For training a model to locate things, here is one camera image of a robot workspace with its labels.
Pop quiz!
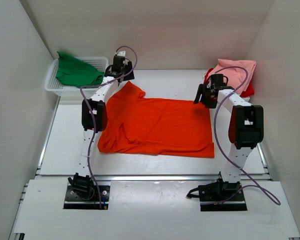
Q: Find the orange t shirt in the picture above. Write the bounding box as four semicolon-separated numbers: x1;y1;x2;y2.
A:
97;82;215;158

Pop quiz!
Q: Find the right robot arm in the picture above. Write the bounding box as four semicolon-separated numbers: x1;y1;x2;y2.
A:
193;73;264;200

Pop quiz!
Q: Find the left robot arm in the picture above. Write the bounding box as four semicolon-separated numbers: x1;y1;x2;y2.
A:
68;51;135;205

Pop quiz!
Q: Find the pink folded t shirt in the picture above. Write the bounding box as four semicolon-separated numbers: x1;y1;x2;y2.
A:
204;58;257;98

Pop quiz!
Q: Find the white folded t shirt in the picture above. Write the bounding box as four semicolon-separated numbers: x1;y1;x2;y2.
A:
242;97;251;102

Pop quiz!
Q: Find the red folded t shirt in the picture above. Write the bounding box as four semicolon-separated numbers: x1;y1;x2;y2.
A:
203;68;255;98

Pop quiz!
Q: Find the green t shirt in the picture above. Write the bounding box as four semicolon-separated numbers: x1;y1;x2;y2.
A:
56;51;104;88

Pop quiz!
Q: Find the white plastic basket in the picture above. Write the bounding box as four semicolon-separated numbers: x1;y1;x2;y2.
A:
44;54;109;97

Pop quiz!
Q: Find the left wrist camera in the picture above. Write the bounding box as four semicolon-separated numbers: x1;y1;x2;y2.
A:
115;50;126;57

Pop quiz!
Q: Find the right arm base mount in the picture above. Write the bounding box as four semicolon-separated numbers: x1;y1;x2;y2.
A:
186;178;248;212

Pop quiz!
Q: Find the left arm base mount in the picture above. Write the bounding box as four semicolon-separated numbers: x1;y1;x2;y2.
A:
63;184;111;210

